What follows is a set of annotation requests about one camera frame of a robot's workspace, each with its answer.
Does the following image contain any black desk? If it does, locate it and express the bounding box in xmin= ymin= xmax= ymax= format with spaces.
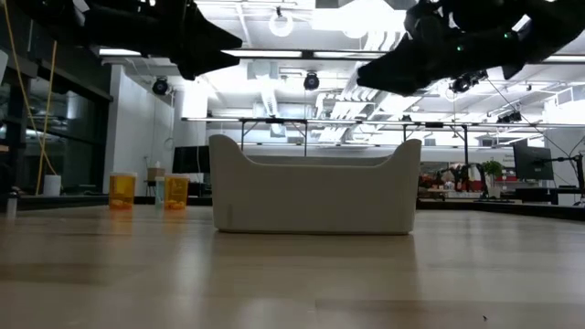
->
xmin=515 ymin=185 xmax=585 ymax=207

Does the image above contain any small cardboard box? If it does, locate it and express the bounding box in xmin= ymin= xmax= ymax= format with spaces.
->
xmin=146 ymin=160 xmax=166 ymax=182

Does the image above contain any clear teal pill bottle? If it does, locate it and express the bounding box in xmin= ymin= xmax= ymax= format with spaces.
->
xmin=154 ymin=176 xmax=166 ymax=210

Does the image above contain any white ring ceiling lamp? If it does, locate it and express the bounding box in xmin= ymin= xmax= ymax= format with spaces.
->
xmin=268 ymin=5 xmax=295 ymax=38

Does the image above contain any orange pill bottle white cap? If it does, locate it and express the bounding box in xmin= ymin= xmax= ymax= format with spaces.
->
xmin=108 ymin=171 xmax=138 ymax=211
xmin=164 ymin=173 xmax=191 ymax=212

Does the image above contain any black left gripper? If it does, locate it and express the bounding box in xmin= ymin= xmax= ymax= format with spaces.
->
xmin=84 ymin=0 xmax=243 ymax=81

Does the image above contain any light grey plastic bin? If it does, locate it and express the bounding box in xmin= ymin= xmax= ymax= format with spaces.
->
xmin=208 ymin=133 xmax=423 ymax=237

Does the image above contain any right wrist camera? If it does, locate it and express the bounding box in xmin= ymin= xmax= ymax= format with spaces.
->
xmin=511 ymin=12 xmax=534 ymax=34

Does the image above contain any black computer monitor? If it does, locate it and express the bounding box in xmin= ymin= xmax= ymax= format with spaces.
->
xmin=172 ymin=145 xmax=212 ymax=175

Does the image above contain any yellow extension cable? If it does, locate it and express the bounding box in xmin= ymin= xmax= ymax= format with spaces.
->
xmin=35 ymin=39 xmax=59 ymax=196
xmin=2 ymin=0 xmax=59 ymax=177

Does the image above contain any long ceiling light strip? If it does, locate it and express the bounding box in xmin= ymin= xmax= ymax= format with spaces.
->
xmin=98 ymin=47 xmax=585 ymax=64

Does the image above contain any green potted plant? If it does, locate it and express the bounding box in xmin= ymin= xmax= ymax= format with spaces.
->
xmin=481 ymin=159 xmax=505 ymax=198

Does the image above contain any black metal frame stand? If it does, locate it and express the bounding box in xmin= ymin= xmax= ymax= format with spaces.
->
xmin=401 ymin=121 xmax=471 ymax=173
xmin=238 ymin=116 xmax=309 ymax=157

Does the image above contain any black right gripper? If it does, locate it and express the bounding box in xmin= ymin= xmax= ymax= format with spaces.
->
xmin=356 ymin=0 xmax=531 ymax=97

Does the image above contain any black monitor on arm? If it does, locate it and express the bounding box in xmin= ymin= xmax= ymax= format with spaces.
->
xmin=512 ymin=144 xmax=555 ymax=182

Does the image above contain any white bucket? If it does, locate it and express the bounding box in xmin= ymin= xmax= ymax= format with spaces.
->
xmin=42 ymin=174 xmax=62 ymax=197

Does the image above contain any small grey cylinder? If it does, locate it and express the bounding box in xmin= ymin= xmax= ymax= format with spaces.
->
xmin=5 ymin=190 xmax=19 ymax=218

